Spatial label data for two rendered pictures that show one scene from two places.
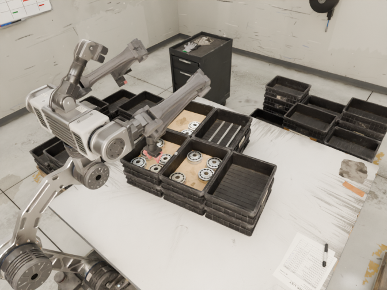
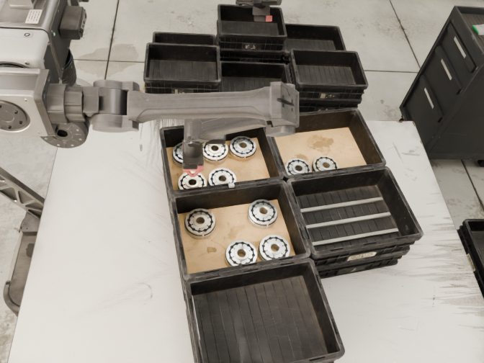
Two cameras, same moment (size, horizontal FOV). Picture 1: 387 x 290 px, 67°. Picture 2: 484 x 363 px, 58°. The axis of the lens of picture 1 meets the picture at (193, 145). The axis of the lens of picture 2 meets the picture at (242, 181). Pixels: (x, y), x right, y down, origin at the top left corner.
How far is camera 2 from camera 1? 0.83 m
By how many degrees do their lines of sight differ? 28
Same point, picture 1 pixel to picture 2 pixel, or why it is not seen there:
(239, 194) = (248, 330)
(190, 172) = (230, 230)
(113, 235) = (74, 217)
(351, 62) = not seen: outside the picture
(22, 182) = (133, 65)
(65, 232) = not seen: hidden behind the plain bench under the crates
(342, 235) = not seen: outside the picture
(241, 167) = (307, 295)
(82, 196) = (104, 137)
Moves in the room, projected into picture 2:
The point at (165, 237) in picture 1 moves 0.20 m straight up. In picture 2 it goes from (114, 281) to (105, 256)
